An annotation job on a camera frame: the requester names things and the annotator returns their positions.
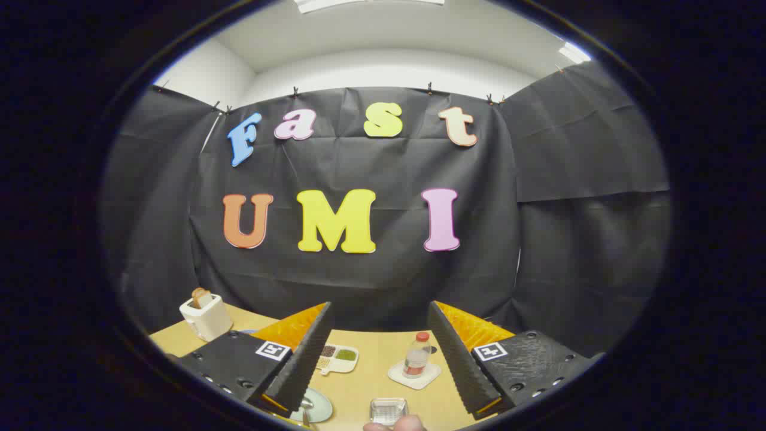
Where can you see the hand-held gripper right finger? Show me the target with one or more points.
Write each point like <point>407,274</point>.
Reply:
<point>458,371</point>

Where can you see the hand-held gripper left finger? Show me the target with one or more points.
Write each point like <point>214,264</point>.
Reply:
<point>302,371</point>

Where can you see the white square coaster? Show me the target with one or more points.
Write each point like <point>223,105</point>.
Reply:
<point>428,378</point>

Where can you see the white divided grain dish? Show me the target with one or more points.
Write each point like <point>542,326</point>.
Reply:
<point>338,359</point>

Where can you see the mint green plate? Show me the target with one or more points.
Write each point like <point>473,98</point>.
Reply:
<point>322,408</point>

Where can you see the clear bottle red cap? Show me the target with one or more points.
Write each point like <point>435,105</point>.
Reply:
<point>416,359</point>

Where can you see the perforated metal tray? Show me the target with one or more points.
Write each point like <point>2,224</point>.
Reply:
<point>389,410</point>

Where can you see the white toaster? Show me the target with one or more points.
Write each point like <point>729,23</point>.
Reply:
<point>206,320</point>

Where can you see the brown bread slice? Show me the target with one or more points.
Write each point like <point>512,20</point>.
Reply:
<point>201,297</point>

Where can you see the row of black cloth clips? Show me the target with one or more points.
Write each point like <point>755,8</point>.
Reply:
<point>429,88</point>

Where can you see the small ceiling light panel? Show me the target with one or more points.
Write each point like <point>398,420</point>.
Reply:
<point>574,52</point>

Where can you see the long ceiling light panel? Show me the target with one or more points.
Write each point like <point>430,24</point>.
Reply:
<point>371,3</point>

